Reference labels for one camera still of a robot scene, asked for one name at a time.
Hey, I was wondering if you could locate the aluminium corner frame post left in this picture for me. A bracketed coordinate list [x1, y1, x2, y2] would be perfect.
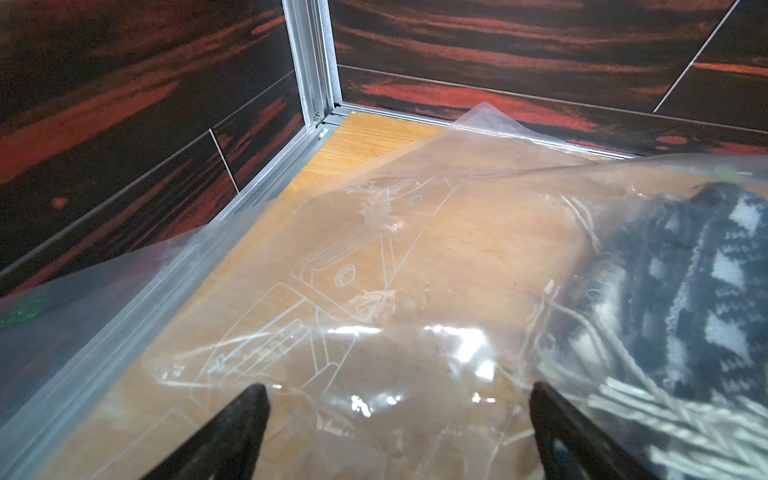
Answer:
[282, 0, 342, 128]

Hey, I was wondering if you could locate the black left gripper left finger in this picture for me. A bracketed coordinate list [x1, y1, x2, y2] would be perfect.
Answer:
[143, 383, 271, 480]

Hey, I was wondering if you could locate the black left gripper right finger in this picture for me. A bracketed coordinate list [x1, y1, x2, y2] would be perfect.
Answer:
[529, 381, 657, 480]

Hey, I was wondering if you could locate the dark blue grey plaid scarf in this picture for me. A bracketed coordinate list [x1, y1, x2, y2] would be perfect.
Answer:
[536, 182, 767, 479]

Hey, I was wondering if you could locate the clear plastic vacuum bag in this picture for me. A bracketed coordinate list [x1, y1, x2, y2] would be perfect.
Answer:
[1, 104, 767, 479]

